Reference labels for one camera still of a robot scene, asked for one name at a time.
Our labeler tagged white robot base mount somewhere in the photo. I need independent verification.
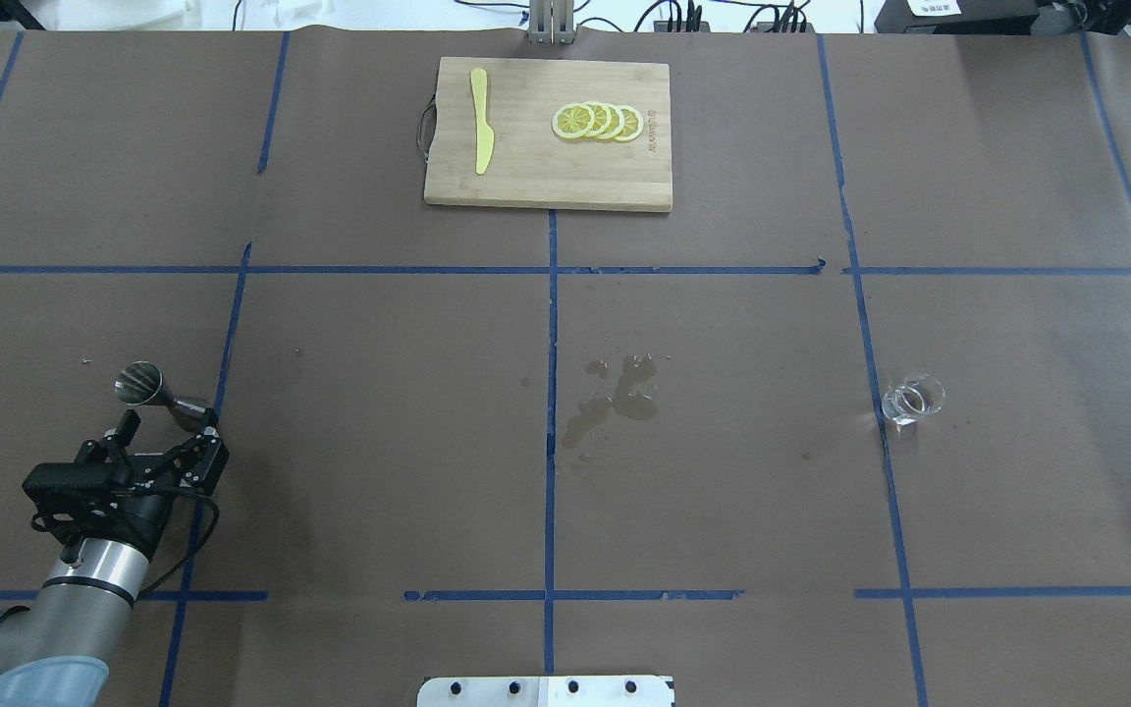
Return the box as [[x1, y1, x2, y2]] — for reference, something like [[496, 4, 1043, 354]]
[[416, 675, 676, 706]]

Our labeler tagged yellow plastic knife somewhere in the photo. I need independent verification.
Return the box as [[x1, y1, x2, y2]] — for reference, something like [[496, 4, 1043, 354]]
[[468, 67, 497, 176]]

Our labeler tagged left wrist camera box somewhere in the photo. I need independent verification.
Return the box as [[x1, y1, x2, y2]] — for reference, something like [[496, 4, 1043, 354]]
[[21, 462, 132, 516]]

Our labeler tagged aluminium frame post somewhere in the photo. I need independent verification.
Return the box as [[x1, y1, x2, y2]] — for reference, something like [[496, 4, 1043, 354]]
[[526, 0, 577, 46]]

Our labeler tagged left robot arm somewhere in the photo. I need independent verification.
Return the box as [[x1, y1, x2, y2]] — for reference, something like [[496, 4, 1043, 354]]
[[0, 408, 228, 706]]

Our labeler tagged bamboo cutting board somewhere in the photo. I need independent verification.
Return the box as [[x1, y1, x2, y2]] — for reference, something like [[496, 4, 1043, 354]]
[[423, 57, 673, 213]]

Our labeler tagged clear glass beaker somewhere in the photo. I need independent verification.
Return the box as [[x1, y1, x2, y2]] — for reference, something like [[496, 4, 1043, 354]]
[[881, 374, 946, 428]]

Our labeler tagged steel jigger measuring cup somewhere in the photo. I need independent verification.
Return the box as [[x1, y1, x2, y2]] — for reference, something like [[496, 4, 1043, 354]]
[[114, 359, 211, 417]]

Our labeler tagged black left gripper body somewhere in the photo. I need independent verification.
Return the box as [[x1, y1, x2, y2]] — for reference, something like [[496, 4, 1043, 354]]
[[75, 431, 232, 536]]

